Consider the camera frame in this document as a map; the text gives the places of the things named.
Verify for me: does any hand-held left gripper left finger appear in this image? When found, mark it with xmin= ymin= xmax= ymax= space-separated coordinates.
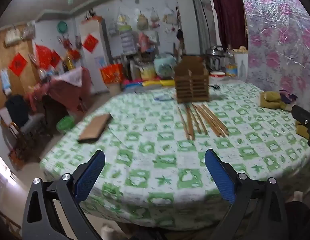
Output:
xmin=22 ymin=150 xmax=106 ymax=240

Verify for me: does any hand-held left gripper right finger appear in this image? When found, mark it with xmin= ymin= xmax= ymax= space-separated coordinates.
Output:
xmin=204 ymin=149 xmax=288 ymax=240

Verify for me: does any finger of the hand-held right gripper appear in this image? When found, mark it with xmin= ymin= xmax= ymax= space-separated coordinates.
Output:
xmin=291 ymin=105 xmax=310 ymax=150

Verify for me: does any bunch of wooden chopsticks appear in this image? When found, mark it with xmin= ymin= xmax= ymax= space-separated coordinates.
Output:
xmin=177 ymin=102 xmax=230 ymax=141

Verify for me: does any wooden utensil holder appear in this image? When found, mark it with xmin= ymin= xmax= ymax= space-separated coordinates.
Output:
xmin=174 ymin=56 xmax=210 ymax=104

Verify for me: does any olive plush mitten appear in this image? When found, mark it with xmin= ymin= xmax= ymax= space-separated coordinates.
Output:
xmin=296 ymin=121 xmax=310 ymax=139
xmin=260 ymin=91 xmax=294 ymax=112

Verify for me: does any purple cloth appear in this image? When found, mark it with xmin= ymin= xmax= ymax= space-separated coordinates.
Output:
xmin=280 ymin=89 xmax=298 ymax=104

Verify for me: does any brown flat board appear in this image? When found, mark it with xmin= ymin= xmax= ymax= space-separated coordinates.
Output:
xmin=77 ymin=113 xmax=112 ymax=143

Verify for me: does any green plastic basket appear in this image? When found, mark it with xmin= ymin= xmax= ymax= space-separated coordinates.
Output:
xmin=56 ymin=116 xmax=75 ymax=133

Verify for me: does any green checked tablecloth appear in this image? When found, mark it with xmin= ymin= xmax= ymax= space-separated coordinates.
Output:
xmin=39 ymin=79 xmax=310 ymax=232

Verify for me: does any floral plastic-wrapped mattress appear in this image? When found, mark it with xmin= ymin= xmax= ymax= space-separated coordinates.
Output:
xmin=238 ymin=0 xmax=310 ymax=120

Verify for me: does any white cardboard box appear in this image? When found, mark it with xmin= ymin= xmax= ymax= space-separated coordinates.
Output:
xmin=234 ymin=47 xmax=249 ymax=79

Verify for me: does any clear plastic bottle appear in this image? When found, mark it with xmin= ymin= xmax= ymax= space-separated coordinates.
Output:
xmin=225 ymin=45 xmax=238 ymax=78

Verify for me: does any pink cloth covered furniture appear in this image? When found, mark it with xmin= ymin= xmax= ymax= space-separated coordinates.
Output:
xmin=27 ymin=67 xmax=92 ymax=108

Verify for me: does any red and white bowl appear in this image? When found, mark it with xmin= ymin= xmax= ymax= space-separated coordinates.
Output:
xmin=209 ymin=71 xmax=227 ymax=81

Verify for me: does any dark jacket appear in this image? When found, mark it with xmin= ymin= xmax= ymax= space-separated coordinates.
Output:
xmin=5 ymin=94 xmax=29 ymax=128

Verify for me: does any red gift bag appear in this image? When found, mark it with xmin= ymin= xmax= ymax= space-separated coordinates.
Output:
xmin=100 ymin=64 xmax=124 ymax=84

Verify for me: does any silver rice cooker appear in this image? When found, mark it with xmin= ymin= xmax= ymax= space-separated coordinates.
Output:
xmin=206 ymin=45 xmax=225 ymax=72

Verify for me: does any white refrigerator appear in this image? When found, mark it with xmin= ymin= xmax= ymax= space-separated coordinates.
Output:
xmin=80 ymin=17 xmax=112 ymax=94

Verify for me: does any red diamond paper decoration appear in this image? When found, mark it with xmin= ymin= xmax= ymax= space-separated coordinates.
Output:
xmin=50 ymin=50 xmax=62 ymax=68
xmin=82 ymin=34 xmax=97 ymax=53
xmin=8 ymin=52 xmax=28 ymax=77

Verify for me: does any red paper fan decoration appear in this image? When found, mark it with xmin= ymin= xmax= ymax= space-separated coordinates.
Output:
xmin=35 ymin=44 xmax=53 ymax=69

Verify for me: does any dark red curtain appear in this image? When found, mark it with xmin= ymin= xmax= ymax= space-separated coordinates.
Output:
xmin=209 ymin=0 xmax=249 ymax=52

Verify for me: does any plastic drawer unit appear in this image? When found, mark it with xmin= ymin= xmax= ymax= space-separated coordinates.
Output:
xmin=119 ymin=25 xmax=135 ymax=55

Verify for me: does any beige hanging bag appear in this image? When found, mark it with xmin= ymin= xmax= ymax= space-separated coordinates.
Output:
xmin=137 ymin=11 xmax=148 ymax=30

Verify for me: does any pink hanging bag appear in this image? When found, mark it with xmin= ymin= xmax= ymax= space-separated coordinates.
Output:
xmin=150 ymin=9 xmax=160 ymax=29

